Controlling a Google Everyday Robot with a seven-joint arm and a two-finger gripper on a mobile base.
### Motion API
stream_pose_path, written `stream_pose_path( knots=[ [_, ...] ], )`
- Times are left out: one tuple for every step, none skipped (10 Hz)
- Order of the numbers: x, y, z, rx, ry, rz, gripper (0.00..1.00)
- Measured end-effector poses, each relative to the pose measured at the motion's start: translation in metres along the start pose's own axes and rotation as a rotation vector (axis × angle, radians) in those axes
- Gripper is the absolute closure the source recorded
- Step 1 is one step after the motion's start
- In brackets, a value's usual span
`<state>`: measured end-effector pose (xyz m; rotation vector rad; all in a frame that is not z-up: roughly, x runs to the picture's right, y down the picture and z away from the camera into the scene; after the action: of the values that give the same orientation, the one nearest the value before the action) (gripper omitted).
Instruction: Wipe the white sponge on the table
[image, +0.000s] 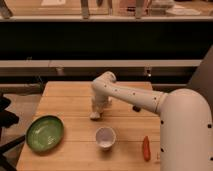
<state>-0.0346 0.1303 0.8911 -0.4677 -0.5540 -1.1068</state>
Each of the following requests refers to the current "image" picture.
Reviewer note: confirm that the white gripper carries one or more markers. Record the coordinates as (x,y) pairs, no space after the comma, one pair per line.
(98,108)

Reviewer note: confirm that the green plate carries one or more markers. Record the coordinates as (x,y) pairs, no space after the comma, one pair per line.
(45,133)

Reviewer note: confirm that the small dark object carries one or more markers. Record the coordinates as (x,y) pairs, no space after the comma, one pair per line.
(137,109)

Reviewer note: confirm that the metal window rail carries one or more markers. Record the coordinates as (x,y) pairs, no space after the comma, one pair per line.
(97,63)

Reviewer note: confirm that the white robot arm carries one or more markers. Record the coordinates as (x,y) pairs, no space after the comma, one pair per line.
(186,122)

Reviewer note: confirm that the orange carrot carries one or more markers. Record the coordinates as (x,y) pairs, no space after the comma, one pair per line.
(146,149)

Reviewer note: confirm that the white cup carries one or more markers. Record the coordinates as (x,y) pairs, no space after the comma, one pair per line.
(105,137)

